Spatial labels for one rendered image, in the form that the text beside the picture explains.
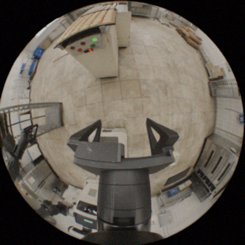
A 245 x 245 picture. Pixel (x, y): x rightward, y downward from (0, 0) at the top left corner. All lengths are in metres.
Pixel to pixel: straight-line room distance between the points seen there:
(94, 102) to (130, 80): 0.65
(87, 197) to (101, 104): 1.15
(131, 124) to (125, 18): 1.60
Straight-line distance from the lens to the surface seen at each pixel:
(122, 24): 1.27
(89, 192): 0.61
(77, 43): 0.59
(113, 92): 1.13
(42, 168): 3.80
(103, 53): 0.69
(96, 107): 1.17
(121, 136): 0.90
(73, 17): 1.40
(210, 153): 3.07
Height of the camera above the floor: 1.09
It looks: 77 degrees down
